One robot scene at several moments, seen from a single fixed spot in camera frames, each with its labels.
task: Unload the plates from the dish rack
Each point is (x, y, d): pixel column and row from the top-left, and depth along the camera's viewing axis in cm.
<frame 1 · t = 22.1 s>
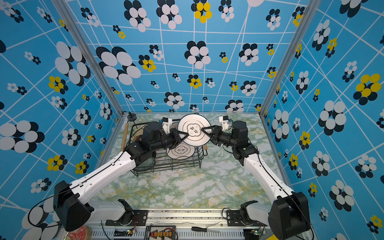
left hand: (190, 134, 70), fingers closed
right hand: (202, 132, 73), fingers open
clear jar black lid: (131, 117, 107), point 10 cm above the table
white plate teal flower emblem: (192, 124, 76), point 31 cm above the table

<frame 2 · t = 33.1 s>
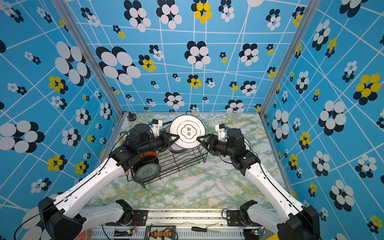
left hand: (180, 136, 68), fingers closed
right hand: (199, 141, 71), fingers open
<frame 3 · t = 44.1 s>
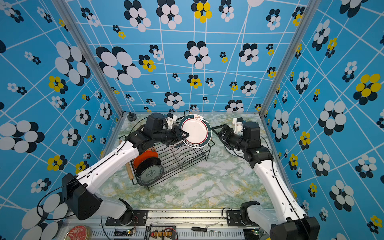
left hand: (190, 134, 71), fingers closed
right hand: (216, 133, 72), fingers open
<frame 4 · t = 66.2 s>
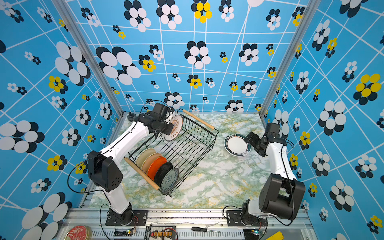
left hand: (170, 126, 87), fingers closed
right hand: (251, 143, 86), fingers open
white plate red rim: (234, 144, 101), point 2 cm above the table
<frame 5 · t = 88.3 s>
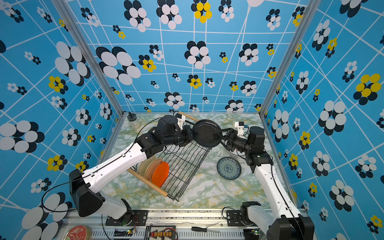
left hand: (202, 133, 68), fingers closed
right hand: (217, 135, 72), fingers open
grey-green small plate: (228, 168, 93), on the table
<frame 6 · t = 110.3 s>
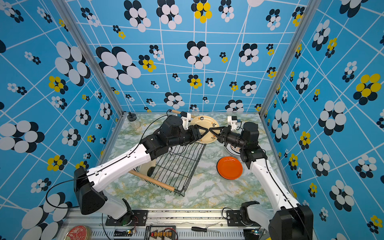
left hand: (207, 132, 67), fingers open
right hand: (209, 131, 70), fingers closed
orange small plate: (229, 168, 91), point 2 cm above the table
